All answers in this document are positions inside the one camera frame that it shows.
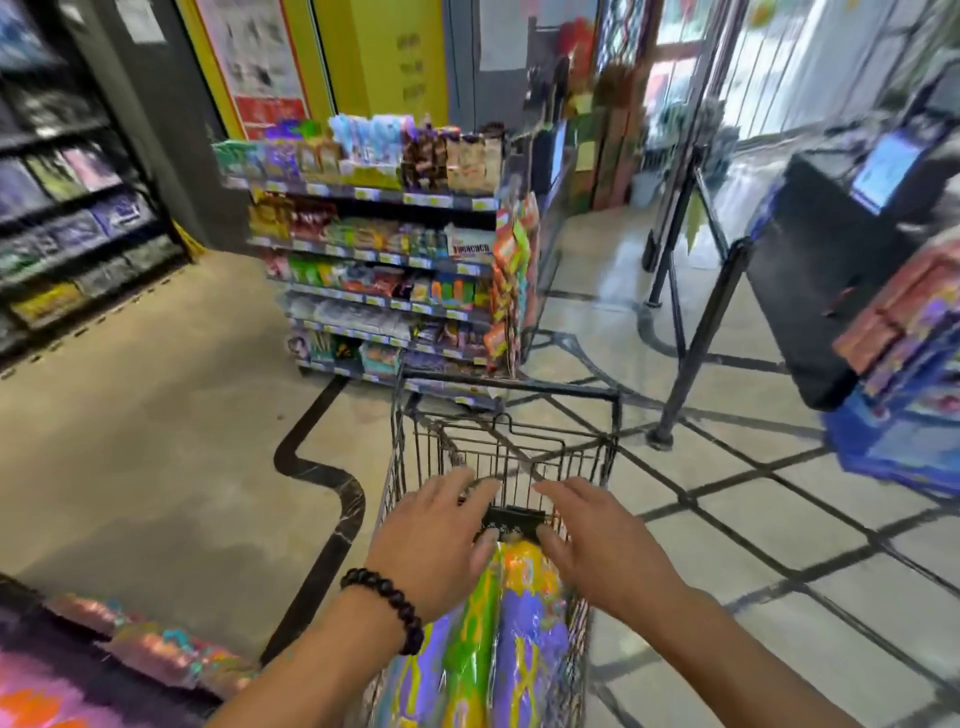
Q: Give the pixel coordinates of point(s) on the person's right hand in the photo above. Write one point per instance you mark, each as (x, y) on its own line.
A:
(607, 551)

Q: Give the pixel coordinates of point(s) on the person's left hand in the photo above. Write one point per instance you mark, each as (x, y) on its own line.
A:
(424, 540)

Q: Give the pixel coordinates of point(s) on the person's left thumb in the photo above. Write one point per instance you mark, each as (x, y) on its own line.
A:
(484, 551)

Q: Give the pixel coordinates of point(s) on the person's right thumb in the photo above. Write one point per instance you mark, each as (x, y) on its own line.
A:
(551, 551)

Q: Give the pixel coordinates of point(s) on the person's right forearm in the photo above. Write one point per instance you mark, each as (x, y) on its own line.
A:
(735, 660)

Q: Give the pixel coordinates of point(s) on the person's left forearm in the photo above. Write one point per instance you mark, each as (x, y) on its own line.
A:
(322, 667)

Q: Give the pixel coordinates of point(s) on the colourful purple green packet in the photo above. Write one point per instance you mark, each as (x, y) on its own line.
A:
(495, 645)

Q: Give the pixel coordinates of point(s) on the hanging orange snack packets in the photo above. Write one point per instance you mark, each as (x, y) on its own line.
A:
(514, 277)

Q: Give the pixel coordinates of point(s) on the grey snack shelf unit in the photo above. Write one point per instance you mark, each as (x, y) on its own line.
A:
(390, 259)

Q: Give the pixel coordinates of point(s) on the rows of colourful snack packets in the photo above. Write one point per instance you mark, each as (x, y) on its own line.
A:
(375, 232)

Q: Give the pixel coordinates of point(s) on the blue display stand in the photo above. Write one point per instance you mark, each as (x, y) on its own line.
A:
(892, 442)

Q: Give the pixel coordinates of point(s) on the black checkout counter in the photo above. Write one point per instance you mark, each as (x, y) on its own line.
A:
(825, 270)

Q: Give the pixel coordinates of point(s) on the pile of pink shiny packets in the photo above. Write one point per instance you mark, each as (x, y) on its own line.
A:
(97, 660)

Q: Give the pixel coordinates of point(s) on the brown cardboard display stand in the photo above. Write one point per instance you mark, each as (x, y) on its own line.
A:
(607, 135)

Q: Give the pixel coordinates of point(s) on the stack of pink purple packets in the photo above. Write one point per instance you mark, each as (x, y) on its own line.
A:
(907, 315)

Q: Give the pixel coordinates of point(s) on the yellow door panel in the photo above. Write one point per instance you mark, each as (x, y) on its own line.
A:
(382, 60)

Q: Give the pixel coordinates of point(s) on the checkout screen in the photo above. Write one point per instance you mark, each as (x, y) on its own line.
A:
(885, 169)

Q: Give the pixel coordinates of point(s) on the rows of dark packets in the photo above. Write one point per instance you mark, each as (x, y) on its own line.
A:
(67, 225)

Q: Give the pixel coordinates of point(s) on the red framed poster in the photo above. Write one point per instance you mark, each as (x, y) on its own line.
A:
(251, 60)

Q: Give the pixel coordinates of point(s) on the black barrier post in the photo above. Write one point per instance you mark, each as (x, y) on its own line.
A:
(675, 225)
(697, 345)

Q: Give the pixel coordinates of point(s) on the dark wall shelf unit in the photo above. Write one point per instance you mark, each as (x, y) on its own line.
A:
(75, 187)

